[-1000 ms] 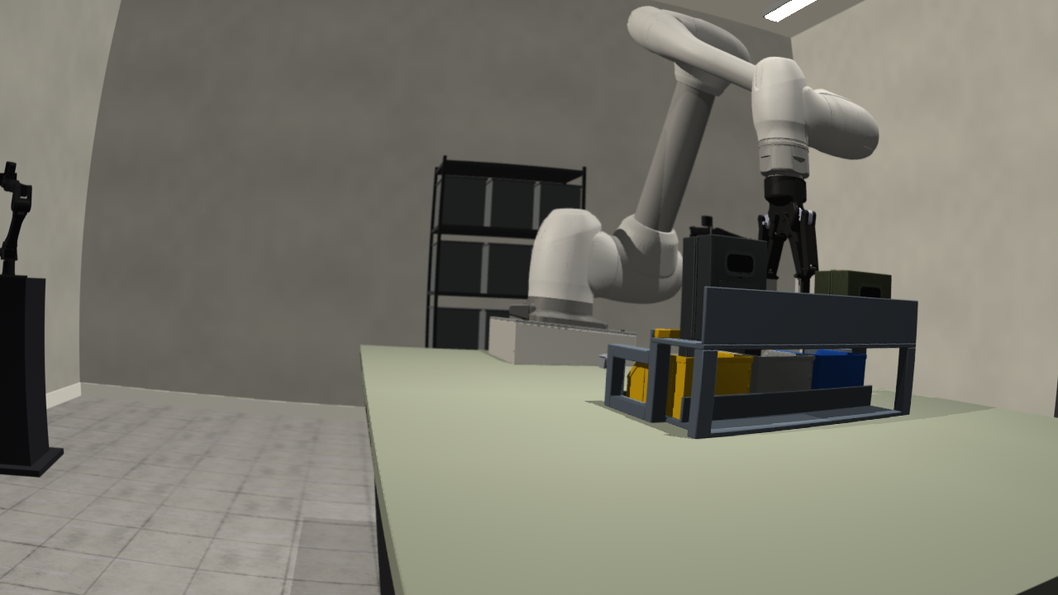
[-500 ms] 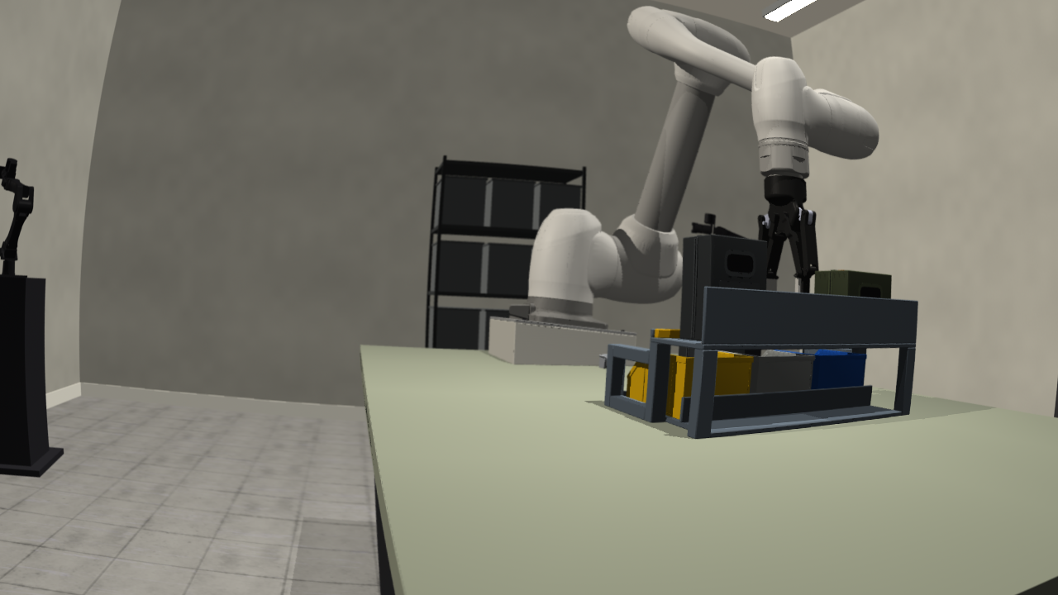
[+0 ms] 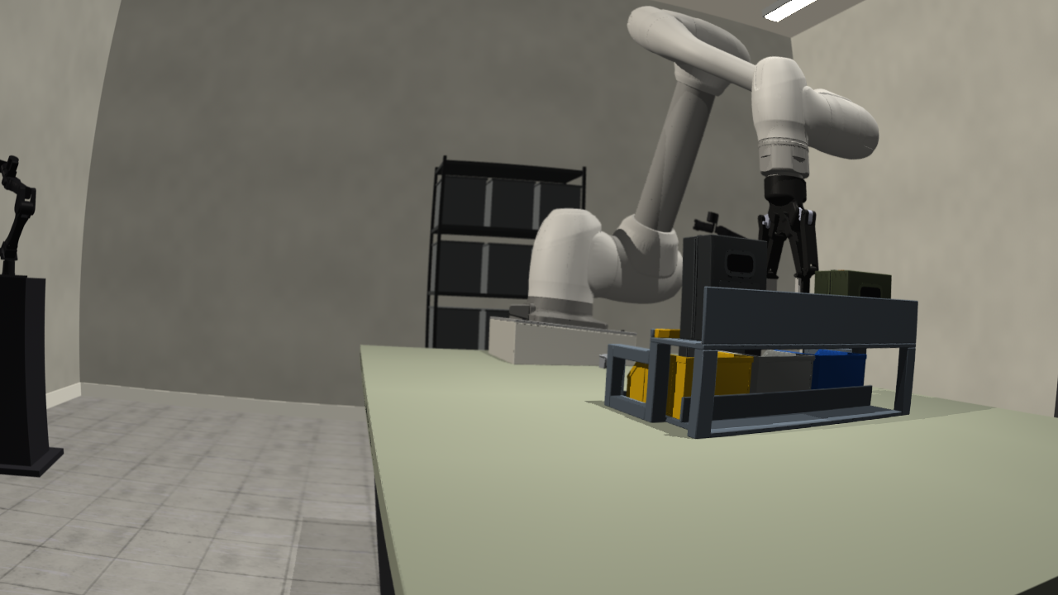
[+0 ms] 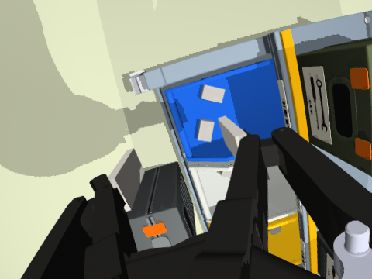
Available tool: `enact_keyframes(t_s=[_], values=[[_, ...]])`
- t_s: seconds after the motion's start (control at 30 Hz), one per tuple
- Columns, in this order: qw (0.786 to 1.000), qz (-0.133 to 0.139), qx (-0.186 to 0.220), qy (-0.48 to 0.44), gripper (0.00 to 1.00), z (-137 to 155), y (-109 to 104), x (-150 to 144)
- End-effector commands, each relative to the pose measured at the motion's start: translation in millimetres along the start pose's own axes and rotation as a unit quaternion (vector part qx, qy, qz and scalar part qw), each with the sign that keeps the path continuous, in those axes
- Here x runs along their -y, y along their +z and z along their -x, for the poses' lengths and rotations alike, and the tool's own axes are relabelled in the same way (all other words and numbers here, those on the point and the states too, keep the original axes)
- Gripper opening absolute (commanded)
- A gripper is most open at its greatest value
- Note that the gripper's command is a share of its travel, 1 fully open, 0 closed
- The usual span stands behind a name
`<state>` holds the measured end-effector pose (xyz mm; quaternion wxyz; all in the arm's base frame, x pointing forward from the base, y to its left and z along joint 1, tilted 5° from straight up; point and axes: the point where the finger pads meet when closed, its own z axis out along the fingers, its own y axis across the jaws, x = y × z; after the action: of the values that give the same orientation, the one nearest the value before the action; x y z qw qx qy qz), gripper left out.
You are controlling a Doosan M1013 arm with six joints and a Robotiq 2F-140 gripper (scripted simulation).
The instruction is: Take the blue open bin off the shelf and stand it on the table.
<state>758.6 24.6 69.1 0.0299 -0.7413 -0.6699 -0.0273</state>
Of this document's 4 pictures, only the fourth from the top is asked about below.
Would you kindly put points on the blue bin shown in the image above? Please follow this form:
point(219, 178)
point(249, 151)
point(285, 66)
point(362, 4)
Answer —
point(251, 100)

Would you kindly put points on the grey disc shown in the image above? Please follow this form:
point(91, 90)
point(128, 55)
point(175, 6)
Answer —
point(275, 231)

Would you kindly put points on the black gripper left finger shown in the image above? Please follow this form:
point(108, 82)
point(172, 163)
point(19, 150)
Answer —
point(68, 252)

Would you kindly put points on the dark grey metal shelf rack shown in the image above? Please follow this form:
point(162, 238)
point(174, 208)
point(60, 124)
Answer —
point(306, 38)

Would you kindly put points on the black case with handle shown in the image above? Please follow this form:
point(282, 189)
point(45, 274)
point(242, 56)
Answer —
point(325, 259)

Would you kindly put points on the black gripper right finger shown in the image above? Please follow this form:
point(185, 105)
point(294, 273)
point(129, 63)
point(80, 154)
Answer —
point(340, 206)

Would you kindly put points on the grey open bin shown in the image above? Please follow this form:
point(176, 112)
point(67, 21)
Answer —
point(206, 176)

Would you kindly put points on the yellow vertical bar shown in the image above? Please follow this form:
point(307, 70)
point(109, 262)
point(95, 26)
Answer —
point(299, 110)

